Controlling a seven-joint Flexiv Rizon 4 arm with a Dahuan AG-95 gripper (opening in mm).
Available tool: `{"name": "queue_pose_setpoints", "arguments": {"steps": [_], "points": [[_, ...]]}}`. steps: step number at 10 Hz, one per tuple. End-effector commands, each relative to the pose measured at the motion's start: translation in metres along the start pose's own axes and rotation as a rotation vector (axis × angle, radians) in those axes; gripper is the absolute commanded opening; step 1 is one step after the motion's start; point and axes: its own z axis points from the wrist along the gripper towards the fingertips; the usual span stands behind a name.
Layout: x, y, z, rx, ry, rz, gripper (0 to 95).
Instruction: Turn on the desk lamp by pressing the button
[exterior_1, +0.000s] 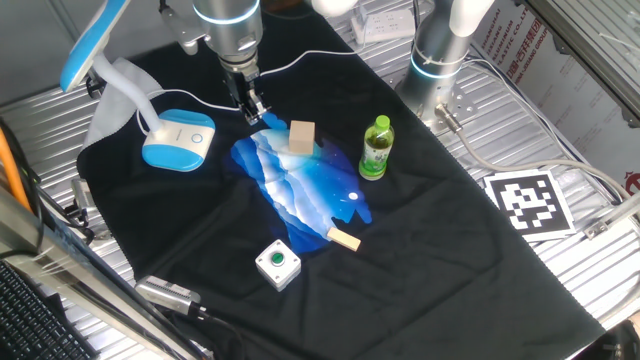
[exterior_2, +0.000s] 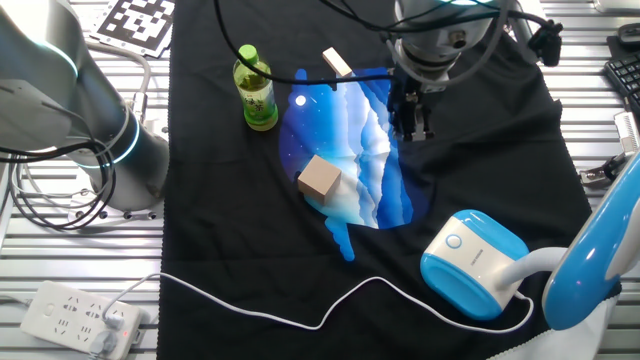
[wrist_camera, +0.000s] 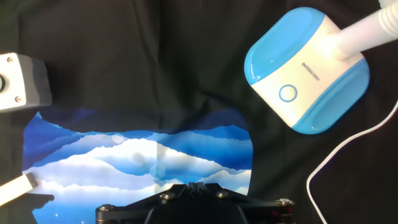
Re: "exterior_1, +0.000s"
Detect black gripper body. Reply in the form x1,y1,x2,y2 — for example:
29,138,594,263
221,58,262,104

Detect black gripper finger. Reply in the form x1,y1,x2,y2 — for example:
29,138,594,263
249,89,272,121
241,97,257,126

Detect blue and white desk lamp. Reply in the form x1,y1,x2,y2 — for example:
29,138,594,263
59,0,217,174

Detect white box with green button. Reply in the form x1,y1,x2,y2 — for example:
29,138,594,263
254,238,303,293

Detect wooden cube block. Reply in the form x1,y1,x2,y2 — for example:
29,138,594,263
288,119,317,156

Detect green tea bottle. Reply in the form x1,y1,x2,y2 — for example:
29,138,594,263
358,114,395,182

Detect light grey cloth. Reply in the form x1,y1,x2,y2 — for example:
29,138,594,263
82,57,166,150

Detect white power strip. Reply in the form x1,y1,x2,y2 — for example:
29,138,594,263
349,7,417,45

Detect flat wooden block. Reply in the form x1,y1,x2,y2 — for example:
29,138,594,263
326,227,362,253

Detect metal table clamp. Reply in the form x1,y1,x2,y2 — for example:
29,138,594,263
69,177,97,234

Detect black cloth with blue print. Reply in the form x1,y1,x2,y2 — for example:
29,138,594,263
76,9,606,360

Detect plastic wrapped aluminium bar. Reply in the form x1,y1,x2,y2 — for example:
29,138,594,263
0,189,201,360

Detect black white fiducial marker board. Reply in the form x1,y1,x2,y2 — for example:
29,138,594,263
482,168,577,244

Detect black keyboard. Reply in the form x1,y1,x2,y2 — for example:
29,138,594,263
0,259,99,360

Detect white sheet with red print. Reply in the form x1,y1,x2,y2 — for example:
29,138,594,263
469,0,640,197

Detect short aluminium profile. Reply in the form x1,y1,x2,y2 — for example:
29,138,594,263
583,192,640,240

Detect white lamp power cable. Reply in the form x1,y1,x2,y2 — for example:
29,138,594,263
135,37,371,136

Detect wrist camera on silver bracket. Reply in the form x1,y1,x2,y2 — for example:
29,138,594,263
159,3,211,56

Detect silver finned camera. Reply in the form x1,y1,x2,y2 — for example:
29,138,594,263
134,274,202,317

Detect thin white cable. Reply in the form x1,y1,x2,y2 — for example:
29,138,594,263
462,55,640,201

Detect thick grey robot cable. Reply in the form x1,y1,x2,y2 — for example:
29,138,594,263
434,102,632,201

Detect aluminium frame beam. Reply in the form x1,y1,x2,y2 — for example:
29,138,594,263
519,0,640,129

